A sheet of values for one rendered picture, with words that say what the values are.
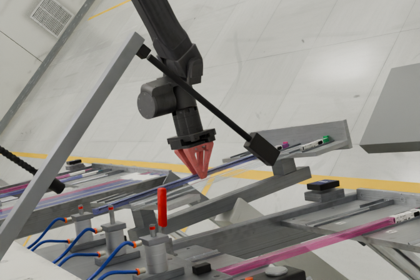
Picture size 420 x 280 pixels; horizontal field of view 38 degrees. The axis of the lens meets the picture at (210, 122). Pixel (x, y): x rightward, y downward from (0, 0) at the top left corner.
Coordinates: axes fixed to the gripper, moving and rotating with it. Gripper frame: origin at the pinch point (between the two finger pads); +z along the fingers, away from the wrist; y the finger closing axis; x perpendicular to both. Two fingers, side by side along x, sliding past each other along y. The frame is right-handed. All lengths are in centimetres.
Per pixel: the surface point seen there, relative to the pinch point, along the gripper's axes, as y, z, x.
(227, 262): 37.0, 7.3, -22.8
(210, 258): 32.8, 7.0, -22.8
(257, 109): -146, 1, 137
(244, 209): 2.3, 10.0, 7.3
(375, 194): 30.8, 9.3, 17.2
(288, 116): -116, 6, 131
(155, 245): 54, -3, -42
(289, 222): 26.9, 8.8, -1.6
